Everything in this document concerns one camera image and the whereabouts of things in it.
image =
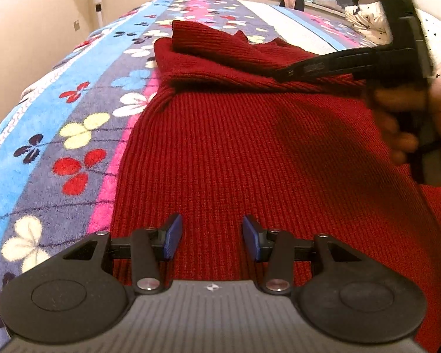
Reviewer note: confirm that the white star-print bedding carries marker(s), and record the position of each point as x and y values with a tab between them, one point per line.
375	22

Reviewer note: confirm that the floral fleece blanket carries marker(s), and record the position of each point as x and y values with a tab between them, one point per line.
77	117

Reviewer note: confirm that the red knit sweater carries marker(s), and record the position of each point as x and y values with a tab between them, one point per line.
264	154

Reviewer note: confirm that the wall outlet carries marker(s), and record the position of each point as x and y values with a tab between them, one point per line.
76	25

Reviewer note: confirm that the person's right hand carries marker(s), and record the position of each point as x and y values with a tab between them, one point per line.
404	136

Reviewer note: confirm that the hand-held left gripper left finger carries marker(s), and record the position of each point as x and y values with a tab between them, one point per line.
172	236

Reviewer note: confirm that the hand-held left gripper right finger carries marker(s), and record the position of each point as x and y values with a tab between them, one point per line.
250	236

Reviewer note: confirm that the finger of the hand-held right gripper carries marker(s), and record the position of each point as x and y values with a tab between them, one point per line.
316	67

